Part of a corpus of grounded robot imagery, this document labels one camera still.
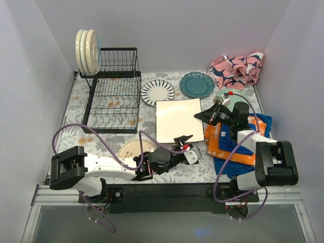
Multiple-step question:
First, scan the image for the mint green plate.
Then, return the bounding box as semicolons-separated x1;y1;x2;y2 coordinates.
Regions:
215;88;250;111

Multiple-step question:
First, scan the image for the cream square plate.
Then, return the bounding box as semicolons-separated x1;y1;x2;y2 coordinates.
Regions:
156;98;204;144

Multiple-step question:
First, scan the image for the teal scalloped plate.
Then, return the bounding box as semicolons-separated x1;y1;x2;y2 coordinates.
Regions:
179;72;215;98

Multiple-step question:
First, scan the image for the pink round plate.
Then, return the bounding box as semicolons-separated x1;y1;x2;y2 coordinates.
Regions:
117;139;157;158

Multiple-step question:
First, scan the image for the white blue striped plate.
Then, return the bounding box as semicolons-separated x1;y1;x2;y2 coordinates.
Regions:
140;79;175;107

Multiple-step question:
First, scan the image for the white green rimmed plate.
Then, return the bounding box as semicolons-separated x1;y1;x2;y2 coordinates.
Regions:
86;29;101;75

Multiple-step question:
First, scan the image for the cream blue leaf plate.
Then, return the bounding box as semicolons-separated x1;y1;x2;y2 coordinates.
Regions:
80;30;90;75

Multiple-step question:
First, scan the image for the cream round plate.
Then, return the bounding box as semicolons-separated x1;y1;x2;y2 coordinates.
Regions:
75;29;84;74

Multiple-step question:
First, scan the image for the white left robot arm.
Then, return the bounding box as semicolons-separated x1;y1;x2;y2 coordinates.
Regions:
49;136;201;203

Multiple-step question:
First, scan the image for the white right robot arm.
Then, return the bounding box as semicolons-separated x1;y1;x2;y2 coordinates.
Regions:
194;102;299;201

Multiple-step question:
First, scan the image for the orange white cloth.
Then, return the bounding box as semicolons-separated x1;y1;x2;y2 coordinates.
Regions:
205;114;272;166

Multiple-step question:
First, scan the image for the floral table mat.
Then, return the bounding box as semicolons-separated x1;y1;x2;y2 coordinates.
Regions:
49;71;283;185

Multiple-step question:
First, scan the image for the pink navy patterned cloth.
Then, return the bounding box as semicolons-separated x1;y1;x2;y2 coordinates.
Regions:
206;52;265;90

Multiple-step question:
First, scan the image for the blue cloth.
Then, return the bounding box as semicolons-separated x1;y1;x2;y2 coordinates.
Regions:
208;113;272;178

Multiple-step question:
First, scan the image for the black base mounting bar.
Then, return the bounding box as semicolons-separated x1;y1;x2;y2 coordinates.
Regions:
78;182;251;215

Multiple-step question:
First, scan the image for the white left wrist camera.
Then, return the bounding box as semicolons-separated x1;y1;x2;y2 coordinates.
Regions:
182;144;202;165

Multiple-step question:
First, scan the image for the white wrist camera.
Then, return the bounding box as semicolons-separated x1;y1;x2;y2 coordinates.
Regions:
182;144;202;165
218;92;232;107

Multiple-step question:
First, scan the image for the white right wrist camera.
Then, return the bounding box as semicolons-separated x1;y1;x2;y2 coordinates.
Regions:
218;92;232;107

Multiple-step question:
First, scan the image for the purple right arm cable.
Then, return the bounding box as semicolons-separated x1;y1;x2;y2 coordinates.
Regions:
212;92;268;221

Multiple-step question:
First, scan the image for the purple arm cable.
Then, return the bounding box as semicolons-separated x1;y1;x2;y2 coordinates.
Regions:
52;123;189;233
212;92;268;221

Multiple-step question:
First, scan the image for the black wire dish rack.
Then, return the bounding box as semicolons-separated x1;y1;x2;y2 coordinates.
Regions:
80;47;142;134

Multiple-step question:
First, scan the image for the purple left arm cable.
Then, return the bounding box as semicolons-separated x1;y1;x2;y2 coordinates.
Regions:
52;123;189;233

